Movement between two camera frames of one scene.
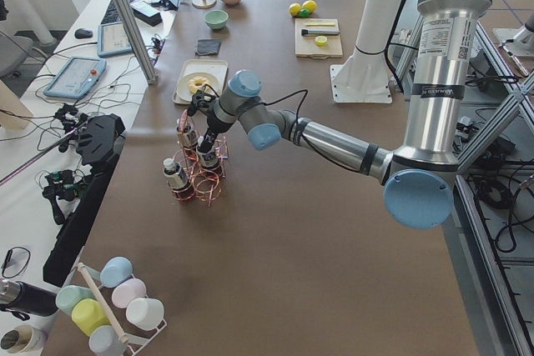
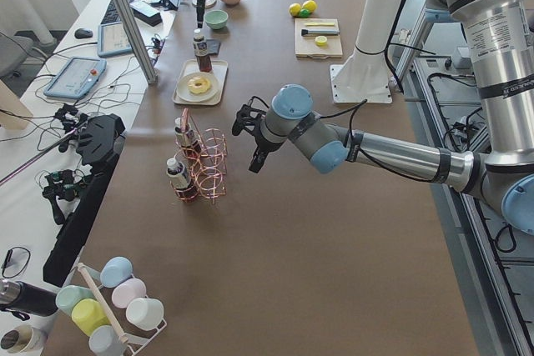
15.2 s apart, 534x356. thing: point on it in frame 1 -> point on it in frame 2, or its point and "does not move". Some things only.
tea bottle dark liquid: (209, 160) -> (201, 52)
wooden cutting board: (319, 38) does not move
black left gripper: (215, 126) -> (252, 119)
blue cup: (114, 270) does not move
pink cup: (128, 290) does not move
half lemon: (321, 41) does not move
